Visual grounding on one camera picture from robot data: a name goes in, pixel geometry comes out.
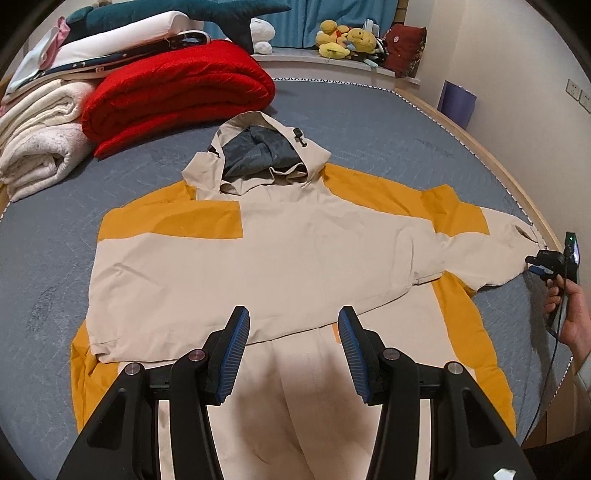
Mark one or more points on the folded white fleece blanket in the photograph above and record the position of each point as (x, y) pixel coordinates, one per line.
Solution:
(41, 157)

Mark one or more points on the white wall socket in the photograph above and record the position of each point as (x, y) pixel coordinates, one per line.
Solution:
(585, 100)
(574, 88)

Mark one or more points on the dark star-patterned cloth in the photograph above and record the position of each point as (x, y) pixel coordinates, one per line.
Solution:
(92, 62)

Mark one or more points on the blue curtain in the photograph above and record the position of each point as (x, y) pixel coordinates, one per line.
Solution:
(300, 23)

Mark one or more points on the white plush toy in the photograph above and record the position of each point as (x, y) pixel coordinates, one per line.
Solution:
(262, 32)

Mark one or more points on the pink and white cloth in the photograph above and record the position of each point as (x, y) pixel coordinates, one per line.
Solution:
(55, 41)

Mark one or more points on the beige and yellow hooded jacket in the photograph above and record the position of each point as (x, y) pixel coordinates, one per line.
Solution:
(300, 230)

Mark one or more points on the person's right hand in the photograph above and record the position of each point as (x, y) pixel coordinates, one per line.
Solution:
(575, 318)

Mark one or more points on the folded cream blanket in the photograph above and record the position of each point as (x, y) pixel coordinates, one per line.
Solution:
(37, 108)

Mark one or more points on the purple box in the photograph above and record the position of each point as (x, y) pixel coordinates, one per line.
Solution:
(457, 104)

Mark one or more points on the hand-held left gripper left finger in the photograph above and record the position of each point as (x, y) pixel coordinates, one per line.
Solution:
(231, 355)

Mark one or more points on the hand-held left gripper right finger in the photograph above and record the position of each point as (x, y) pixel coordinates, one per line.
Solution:
(356, 355)

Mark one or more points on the bed with grey-blue sheet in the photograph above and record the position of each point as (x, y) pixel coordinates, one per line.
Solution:
(369, 124)

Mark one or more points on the folded red blanket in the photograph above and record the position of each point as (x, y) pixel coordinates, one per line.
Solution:
(175, 92)

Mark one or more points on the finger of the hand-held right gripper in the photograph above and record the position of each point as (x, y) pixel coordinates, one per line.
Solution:
(540, 263)

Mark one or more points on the teal shark plush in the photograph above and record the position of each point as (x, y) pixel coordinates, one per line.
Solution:
(138, 14)

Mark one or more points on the maroon cushion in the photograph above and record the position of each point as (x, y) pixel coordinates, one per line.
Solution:
(405, 48)

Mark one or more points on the white pillow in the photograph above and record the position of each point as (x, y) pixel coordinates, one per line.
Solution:
(134, 34)

